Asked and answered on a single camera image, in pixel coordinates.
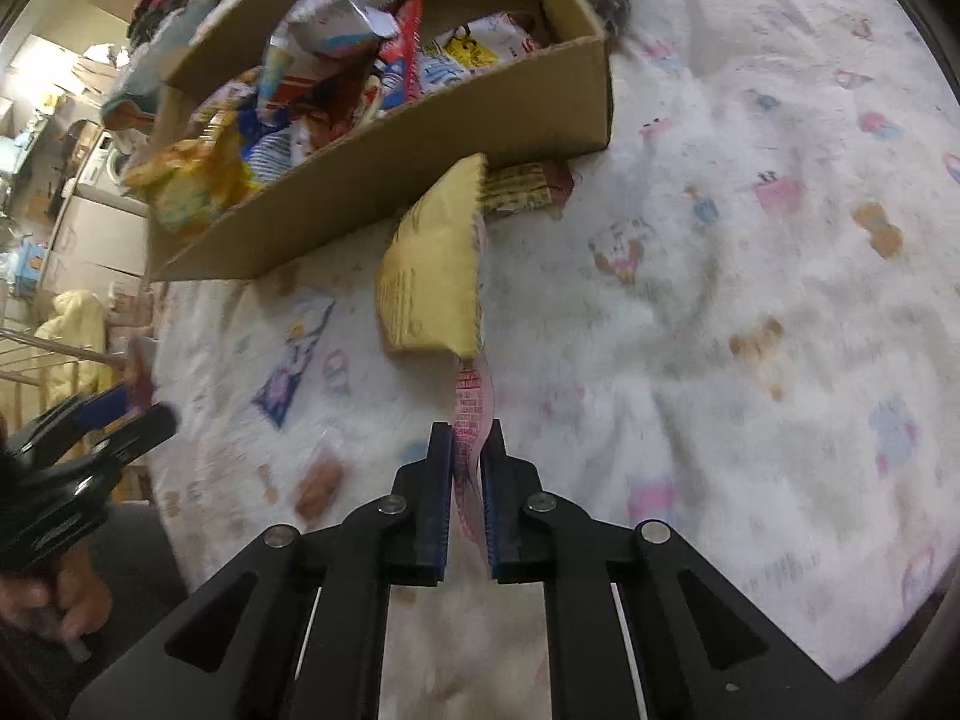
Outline yellow cloth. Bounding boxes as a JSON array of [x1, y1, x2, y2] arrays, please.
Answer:
[[34, 289, 111, 385]]

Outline pink snack packet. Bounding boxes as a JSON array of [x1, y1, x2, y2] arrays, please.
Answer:
[[450, 225, 500, 542]]

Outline printed white bed sheet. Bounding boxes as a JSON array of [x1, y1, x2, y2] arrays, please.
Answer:
[[148, 0, 960, 720]]

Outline person's left hand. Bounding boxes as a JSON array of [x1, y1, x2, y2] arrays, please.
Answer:
[[0, 546, 115, 647]]

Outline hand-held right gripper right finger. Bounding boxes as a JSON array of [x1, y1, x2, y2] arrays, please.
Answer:
[[480, 418, 857, 720]]

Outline large red snack packet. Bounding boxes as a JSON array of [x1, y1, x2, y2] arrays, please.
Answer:
[[377, 0, 427, 102]]

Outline small blue clear packet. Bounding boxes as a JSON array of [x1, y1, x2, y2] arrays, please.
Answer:
[[251, 296, 337, 431]]

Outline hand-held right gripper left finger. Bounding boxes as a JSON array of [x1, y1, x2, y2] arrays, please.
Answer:
[[71, 421, 458, 720]]

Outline white orange snack packet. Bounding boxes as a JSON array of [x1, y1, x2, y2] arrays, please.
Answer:
[[442, 11, 560, 68]]

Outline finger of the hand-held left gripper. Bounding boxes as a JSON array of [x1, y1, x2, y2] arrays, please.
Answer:
[[30, 403, 179, 485], [0, 382, 130, 466]]

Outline blue yellow snack packet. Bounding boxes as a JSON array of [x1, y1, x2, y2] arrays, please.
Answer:
[[240, 124, 305, 185]]

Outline pile of clothes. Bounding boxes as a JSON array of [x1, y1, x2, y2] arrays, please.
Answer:
[[101, 0, 301, 130]]

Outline white cabinet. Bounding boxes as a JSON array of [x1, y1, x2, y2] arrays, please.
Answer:
[[46, 181, 152, 280]]

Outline brown cardboard box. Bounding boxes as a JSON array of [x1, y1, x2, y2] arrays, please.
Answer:
[[145, 0, 614, 284]]

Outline blue storage box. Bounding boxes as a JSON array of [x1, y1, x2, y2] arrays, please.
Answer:
[[13, 238, 55, 295]]

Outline wooden crib rail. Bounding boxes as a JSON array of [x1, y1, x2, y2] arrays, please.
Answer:
[[0, 326, 134, 422]]

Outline yellow green snack packet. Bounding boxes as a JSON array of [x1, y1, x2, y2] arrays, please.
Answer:
[[122, 82, 263, 238]]

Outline silver white snack packet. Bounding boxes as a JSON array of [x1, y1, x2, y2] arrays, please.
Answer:
[[266, 0, 415, 61]]

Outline brown yellow snack packet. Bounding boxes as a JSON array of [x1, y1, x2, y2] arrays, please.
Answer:
[[480, 160, 577, 223]]

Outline white washing machine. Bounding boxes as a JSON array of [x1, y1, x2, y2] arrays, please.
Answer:
[[91, 136, 134, 186]]

